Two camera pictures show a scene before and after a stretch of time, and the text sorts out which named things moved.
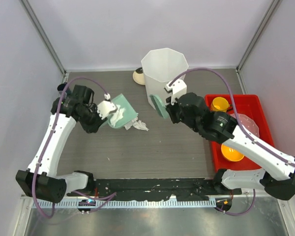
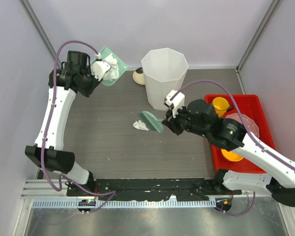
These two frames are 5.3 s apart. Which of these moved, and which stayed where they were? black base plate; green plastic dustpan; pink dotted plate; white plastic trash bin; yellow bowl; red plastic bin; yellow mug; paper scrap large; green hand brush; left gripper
Moved: paper scrap large; green plastic dustpan; green hand brush; left gripper
Stayed: yellow mug; white plastic trash bin; red plastic bin; yellow bowl; pink dotted plate; black base plate
